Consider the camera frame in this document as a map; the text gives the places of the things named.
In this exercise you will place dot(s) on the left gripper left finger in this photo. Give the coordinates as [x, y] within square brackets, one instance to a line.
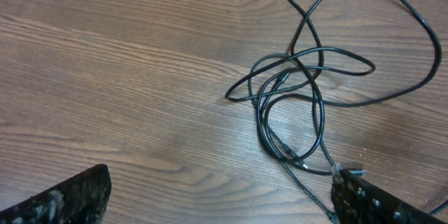
[81, 199]

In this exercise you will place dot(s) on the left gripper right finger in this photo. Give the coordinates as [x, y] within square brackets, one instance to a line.
[356, 201]

